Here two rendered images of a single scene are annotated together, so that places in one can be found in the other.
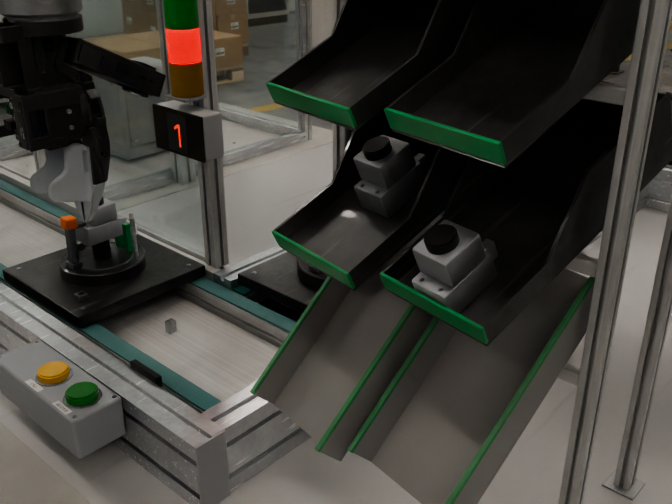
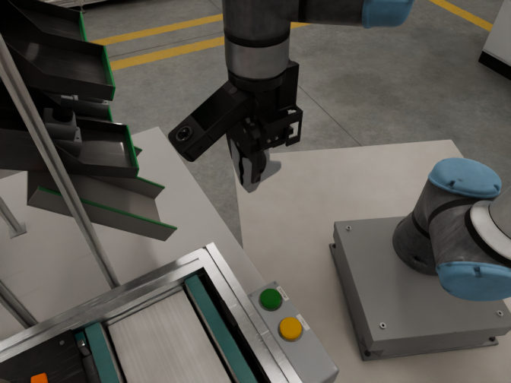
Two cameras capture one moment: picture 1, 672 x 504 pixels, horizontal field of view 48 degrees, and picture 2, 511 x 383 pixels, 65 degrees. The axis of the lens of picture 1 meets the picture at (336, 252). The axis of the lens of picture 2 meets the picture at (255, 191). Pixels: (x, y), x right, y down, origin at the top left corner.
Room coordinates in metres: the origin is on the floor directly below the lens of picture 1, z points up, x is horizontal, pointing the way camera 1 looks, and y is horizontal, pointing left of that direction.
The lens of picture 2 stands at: (1.16, 0.41, 1.69)
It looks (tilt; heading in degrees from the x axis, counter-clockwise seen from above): 47 degrees down; 197
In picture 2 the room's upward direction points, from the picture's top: straight up
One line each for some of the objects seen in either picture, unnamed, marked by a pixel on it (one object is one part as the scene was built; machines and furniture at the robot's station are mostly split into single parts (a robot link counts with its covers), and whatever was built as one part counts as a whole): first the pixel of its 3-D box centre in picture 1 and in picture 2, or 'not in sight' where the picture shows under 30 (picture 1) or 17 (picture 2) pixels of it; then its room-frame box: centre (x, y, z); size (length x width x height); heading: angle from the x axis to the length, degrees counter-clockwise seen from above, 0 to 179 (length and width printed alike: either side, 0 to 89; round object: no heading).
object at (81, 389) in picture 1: (82, 396); (270, 299); (0.79, 0.32, 0.96); 0.04 x 0.04 x 0.02
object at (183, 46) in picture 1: (183, 44); not in sight; (1.15, 0.23, 1.33); 0.05 x 0.05 x 0.05
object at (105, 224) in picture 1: (102, 215); not in sight; (1.15, 0.38, 1.06); 0.08 x 0.04 x 0.07; 139
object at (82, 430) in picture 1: (57, 394); (289, 336); (0.84, 0.37, 0.93); 0.21 x 0.07 x 0.06; 48
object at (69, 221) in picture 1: (75, 238); not in sight; (1.11, 0.42, 1.04); 0.04 x 0.02 x 0.08; 138
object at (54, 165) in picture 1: (58, 180); (263, 172); (0.75, 0.29, 1.27); 0.06 x 0.03 x 0.09; 138
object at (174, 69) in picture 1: (186, 78); not in sight; (1.15, 0.23, 1.28); 0.05 x 0.05 x 0.05
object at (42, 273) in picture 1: (104, 271); not in sight; (1.14, 0.39, 0.96); 0.24 x 0.24 x 0.02; 48
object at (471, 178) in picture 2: not in sight; (456, 197); (0.56, 0.62, 1.12); 0.13 x 0.12 x 0.14; 10
